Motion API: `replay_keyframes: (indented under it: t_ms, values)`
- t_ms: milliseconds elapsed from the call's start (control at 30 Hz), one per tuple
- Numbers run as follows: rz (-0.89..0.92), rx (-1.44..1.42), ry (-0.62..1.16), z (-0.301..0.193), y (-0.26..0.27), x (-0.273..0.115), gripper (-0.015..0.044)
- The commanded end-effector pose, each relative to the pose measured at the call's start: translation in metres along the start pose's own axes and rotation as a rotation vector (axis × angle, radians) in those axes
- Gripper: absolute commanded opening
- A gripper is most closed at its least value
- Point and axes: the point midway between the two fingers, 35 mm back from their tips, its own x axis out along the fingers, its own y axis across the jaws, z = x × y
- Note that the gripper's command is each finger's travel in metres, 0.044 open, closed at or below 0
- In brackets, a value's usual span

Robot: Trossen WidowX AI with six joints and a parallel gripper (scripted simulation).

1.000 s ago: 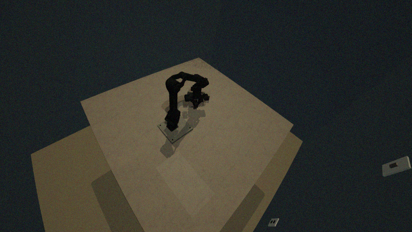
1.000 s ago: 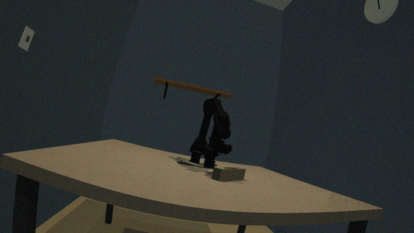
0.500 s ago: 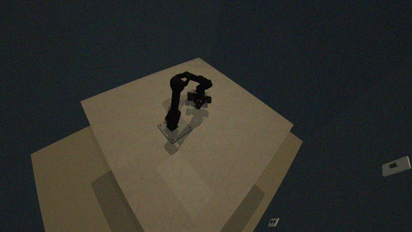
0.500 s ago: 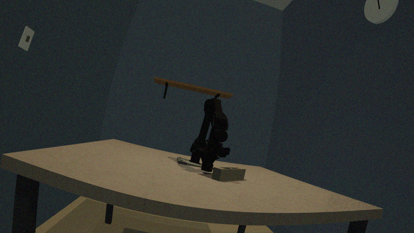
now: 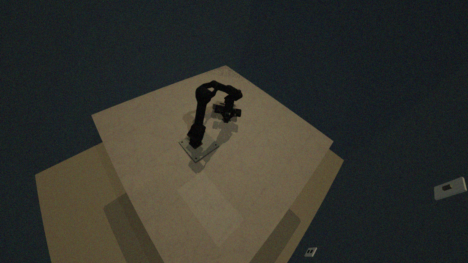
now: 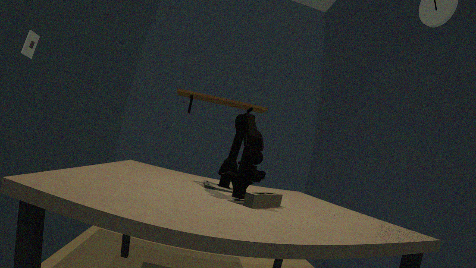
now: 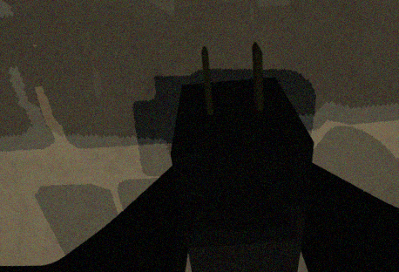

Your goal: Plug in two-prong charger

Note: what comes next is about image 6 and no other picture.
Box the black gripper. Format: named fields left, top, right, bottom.
left=224, top=160, right=254, bottom=196

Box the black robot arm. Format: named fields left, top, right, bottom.
left=217, top=113, right=266, bottom=189

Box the black two-prong plug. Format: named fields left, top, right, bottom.
left=232, top=189, right=246, bottom=199

